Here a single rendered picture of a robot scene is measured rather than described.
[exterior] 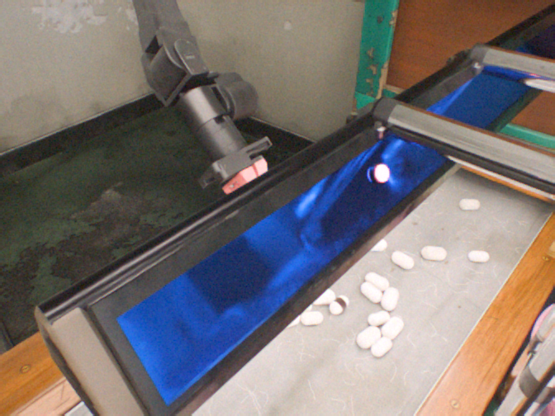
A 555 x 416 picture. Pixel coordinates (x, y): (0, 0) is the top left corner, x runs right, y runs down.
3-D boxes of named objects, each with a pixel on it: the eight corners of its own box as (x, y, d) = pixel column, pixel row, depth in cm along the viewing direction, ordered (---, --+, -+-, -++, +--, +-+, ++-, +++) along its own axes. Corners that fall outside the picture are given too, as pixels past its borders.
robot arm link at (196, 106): (164, 106, 61) (182, 82, 57) (199, 98, 66) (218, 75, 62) (191, 147, 60) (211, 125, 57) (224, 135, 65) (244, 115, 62)
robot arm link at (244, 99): (144, 78, 63) (169, 40, 57) (199, 68, 71) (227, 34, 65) (187, 147, 63) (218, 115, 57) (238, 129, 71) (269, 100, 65)
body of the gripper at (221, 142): (275, 146, 61) (247, 102, 61) (220, 175, 55) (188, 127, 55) (256, 164, 66) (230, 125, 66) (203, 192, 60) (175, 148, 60)
